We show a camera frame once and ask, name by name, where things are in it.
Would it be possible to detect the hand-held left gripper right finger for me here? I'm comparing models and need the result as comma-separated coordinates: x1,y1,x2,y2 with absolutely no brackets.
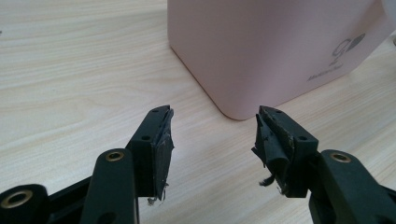
251,105,320,199

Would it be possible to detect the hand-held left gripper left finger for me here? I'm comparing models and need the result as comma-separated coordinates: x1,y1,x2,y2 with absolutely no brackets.
125,105,176,202

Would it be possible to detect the pink plastic storage box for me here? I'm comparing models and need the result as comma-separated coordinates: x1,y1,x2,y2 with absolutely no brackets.
166,0,396,121

